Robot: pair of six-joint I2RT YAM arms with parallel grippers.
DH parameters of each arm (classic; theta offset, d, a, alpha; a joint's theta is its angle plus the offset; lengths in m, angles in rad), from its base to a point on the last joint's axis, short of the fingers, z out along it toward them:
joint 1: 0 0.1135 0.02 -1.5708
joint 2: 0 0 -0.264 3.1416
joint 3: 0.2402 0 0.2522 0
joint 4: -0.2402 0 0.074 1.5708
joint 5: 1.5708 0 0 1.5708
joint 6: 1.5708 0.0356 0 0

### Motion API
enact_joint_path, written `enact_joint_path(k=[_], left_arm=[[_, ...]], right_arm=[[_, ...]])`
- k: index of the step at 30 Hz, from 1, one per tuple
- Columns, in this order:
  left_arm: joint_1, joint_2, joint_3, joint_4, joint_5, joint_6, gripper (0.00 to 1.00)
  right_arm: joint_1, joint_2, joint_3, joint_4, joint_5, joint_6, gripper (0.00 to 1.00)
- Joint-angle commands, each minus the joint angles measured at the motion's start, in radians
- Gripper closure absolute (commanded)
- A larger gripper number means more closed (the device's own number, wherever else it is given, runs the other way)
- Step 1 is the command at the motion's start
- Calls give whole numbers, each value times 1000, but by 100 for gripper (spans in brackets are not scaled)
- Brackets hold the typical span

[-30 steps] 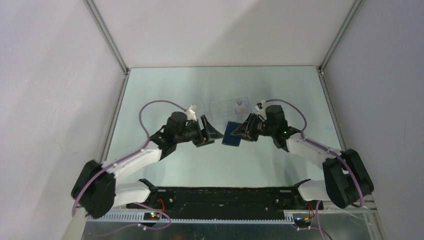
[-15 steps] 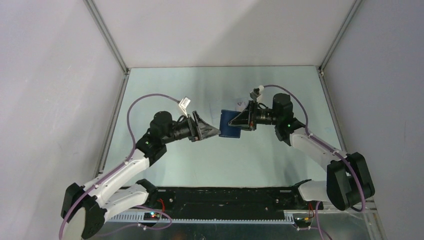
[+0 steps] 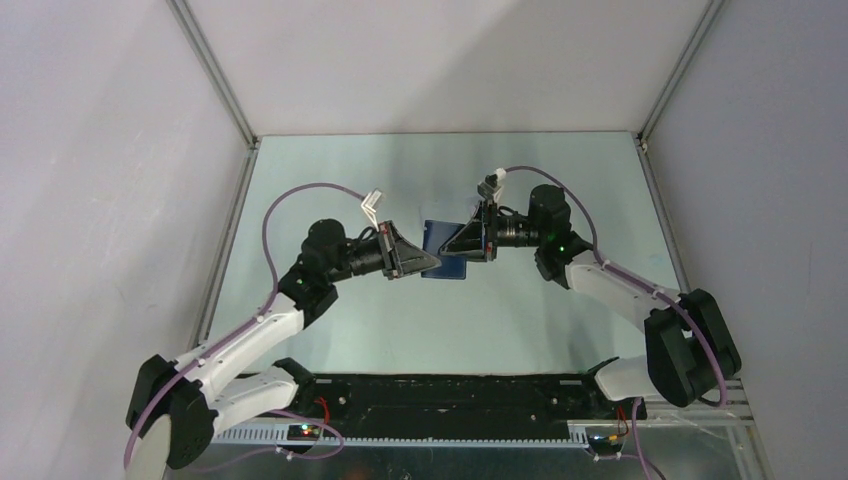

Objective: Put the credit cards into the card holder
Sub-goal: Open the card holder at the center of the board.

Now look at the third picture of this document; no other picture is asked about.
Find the right controller board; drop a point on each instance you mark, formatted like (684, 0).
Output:
(606, 447)

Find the aluminium frame post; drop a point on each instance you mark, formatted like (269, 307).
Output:
(691, 48)
(197, 40)

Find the left controller board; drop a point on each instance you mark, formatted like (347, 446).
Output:
(303, 432)

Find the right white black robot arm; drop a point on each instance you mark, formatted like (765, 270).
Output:
(689, 350)

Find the right aluminium frame post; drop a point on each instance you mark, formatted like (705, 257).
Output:
(691, 48)

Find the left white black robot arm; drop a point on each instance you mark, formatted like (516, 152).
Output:
(178, 406)

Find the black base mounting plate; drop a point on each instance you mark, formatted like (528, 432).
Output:
(458, 407)

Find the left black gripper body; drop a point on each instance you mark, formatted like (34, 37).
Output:
(389, 257)

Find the grey slotted cable duct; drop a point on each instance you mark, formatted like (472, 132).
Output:
(277, 435)

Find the left aluminium frame post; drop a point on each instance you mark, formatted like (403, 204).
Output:
(197, 40)

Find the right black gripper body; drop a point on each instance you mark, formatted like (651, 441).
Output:
(491, 228)

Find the controller board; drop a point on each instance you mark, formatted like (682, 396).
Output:
(303, 432)
(606, 447)

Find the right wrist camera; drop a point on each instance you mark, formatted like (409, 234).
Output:
(491, 187)

